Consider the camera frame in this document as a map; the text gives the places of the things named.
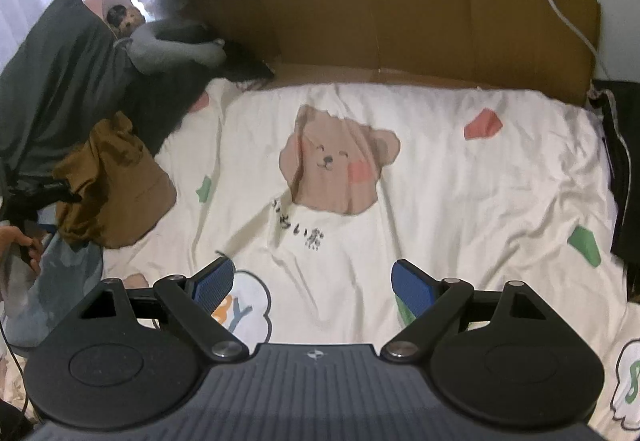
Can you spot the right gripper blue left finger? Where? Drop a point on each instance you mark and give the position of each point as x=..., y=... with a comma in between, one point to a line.
x=189, y=305

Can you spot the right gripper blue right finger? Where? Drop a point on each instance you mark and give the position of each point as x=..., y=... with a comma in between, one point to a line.
x=436, y=306

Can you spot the brown t-shirt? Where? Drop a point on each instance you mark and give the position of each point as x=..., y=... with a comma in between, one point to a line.
x=122, y=190

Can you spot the person left hand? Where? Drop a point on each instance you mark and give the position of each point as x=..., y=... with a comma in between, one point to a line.
x=13, y=236

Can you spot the blue jeans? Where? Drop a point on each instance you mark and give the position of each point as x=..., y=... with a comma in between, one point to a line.
x=34, y=304

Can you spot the dark green pillow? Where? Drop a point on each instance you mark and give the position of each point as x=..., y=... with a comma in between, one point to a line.
x=65, y=77

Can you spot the white bear print duvet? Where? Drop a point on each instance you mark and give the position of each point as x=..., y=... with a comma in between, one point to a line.
x=314, y=192

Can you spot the black garment left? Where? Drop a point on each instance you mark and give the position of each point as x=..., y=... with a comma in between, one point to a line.
x=156, y=104

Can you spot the black garment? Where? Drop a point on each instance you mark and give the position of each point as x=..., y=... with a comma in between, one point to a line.
x=619, y=103
x=156, y=104

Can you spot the small bear doll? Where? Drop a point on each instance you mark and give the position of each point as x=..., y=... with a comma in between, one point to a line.
x=124, y=20

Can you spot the grey plush toy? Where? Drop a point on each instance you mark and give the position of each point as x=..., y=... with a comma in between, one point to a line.
x=158, y=46

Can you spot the black garment right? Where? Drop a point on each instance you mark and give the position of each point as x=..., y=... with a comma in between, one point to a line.
x=619, y=103

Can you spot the brown cardboard sheet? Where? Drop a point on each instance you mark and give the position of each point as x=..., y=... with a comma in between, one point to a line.
x=542, y=45

